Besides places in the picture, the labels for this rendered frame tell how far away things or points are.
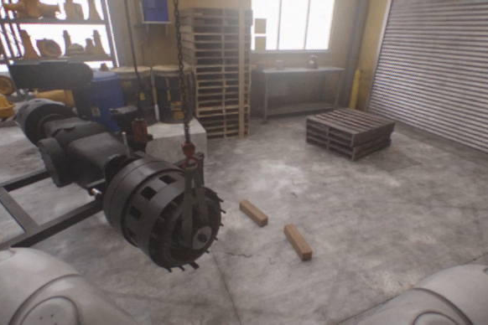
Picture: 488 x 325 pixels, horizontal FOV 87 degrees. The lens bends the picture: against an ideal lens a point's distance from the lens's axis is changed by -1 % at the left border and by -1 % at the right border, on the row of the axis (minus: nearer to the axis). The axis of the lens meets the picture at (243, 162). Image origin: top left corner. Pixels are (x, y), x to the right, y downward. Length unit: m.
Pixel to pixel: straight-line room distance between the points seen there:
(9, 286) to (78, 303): 0.14
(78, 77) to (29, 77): 0.47
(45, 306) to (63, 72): 3.41
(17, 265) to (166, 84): 4.03
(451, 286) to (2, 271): 0.69
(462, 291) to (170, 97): 4.28
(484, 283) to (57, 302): 0.61
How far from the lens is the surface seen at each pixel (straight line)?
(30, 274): 0.54
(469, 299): 0.53
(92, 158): 2.19
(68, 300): 0.44
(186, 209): 1.37
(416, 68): 6.68
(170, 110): 4.54
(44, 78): 3.79
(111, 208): 1.74
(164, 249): 1.47
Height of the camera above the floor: 1.89
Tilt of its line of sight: 27 degrees down
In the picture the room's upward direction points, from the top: 1 degrees clockwise
